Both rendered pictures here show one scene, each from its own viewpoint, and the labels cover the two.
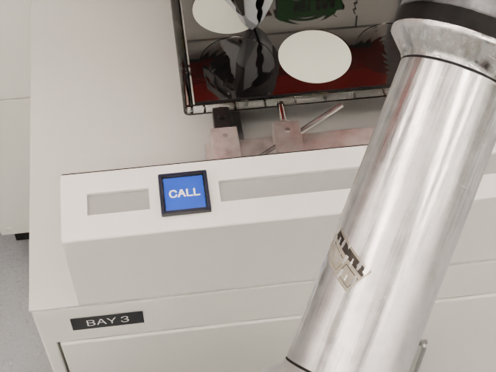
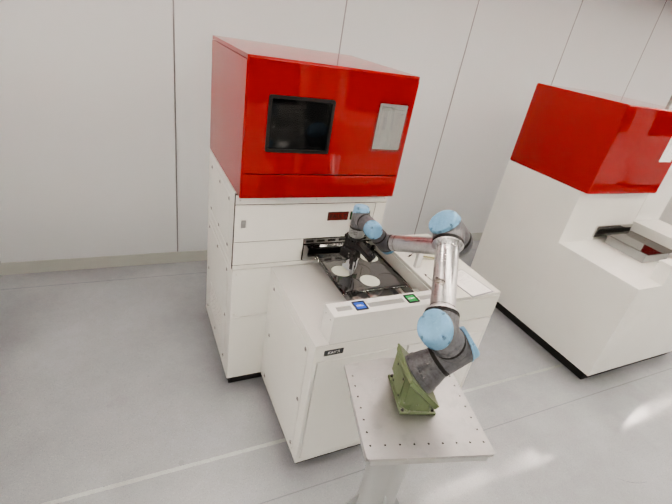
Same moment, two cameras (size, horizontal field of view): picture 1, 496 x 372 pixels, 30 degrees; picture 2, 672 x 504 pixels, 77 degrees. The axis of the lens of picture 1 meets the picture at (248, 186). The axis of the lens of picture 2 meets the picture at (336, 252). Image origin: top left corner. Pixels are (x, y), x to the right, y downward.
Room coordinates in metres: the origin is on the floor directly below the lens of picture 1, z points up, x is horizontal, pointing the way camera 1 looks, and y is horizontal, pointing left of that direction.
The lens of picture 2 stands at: (-0.71, 0.73, 1.97)
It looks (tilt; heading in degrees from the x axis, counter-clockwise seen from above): 28 degrees down; 339
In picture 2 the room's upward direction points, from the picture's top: 10 degrees clockwise
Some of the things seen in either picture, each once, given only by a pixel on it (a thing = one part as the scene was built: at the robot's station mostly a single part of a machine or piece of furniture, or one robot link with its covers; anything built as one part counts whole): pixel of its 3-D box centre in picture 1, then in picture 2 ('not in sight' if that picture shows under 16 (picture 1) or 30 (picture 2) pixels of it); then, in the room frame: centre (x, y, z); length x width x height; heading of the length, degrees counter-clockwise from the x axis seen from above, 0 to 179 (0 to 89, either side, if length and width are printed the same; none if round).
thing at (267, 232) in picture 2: not in sight; (312, 229); (1.20, 0.15, 1.02); 0.82 x 0.03 x 0.40; 98
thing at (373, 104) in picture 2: not in sight; (303, 116); (1.51, 0.19, 1.52); 0.81 x 0.75 x 0.59; 98
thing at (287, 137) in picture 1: (290, 151); not in sight; (0.73, -0.05, 0.89); 0.08 x 0.03 x 0.03; 8
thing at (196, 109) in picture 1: (325, 97); (377, 289); (0.82, -0.10, 0.90); 0.38 x 0.01 x 0.01; 98
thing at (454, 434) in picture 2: not in sight; (407, 413); (0.22, -0.02, 0.75); 0.45 x 0.44 x 0.13; 173
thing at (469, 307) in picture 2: not in sight; (431, 273); (0.96, -0.47, 0.89); 0.62 x 0.35 x 0.14; 8
